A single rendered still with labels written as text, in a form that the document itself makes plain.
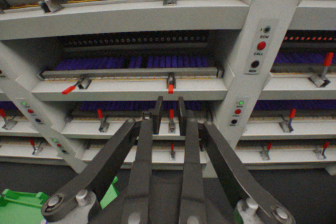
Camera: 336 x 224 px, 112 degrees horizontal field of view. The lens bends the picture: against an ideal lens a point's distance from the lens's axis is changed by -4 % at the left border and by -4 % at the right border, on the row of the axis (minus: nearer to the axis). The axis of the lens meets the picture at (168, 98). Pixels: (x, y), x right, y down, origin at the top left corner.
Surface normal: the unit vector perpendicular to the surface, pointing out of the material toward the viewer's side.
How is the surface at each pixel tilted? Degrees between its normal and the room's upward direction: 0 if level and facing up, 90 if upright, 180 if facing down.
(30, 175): 0
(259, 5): 90
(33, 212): 22
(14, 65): 90
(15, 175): 0
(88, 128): 17
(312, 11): 107
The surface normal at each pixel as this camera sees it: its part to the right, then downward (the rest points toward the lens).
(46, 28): -0.02, 0.77
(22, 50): 1.00, 0.00
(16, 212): 0.35, -0.77
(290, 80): -0.04, -0.63
